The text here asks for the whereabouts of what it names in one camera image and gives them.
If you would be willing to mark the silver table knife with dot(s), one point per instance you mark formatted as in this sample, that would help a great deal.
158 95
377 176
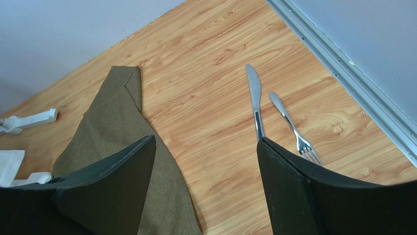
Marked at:
255 92

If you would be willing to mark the olive brown cloth napkin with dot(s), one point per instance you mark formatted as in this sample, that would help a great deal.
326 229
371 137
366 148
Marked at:
114 121

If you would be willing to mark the white clothes rack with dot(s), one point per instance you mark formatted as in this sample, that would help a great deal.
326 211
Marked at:
14 125

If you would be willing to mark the silver fork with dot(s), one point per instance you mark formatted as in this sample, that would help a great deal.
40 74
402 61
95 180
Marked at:
304 147

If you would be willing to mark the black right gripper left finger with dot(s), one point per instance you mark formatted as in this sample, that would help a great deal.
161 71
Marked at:
104 198

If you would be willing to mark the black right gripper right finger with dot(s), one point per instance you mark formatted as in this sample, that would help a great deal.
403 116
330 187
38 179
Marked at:
304 198

